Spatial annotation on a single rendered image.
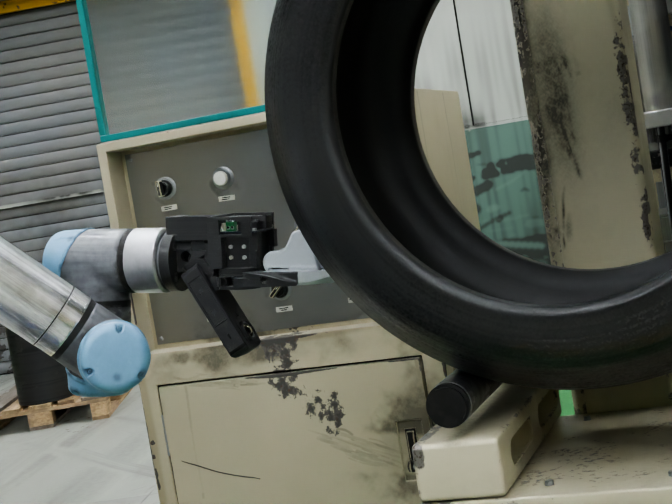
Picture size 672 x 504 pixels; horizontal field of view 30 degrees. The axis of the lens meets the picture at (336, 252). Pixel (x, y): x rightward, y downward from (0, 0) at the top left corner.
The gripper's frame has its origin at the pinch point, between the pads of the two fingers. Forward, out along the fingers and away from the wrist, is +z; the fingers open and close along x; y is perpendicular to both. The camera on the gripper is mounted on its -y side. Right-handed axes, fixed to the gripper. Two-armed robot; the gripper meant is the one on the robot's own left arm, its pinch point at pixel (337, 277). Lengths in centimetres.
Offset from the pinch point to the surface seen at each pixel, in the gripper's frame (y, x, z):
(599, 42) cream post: 25.3, 25.4, 25.6
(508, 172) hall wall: -18, 879, -157
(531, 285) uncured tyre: -2.9, 16.0, 18.3
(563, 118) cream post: 16.4, 25.5, 21.1
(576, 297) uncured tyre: -4.3, 15.9, 23.5
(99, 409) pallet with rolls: -138, 512, -331
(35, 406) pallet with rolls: -134, 498, -366
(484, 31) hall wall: 97, 885, -174
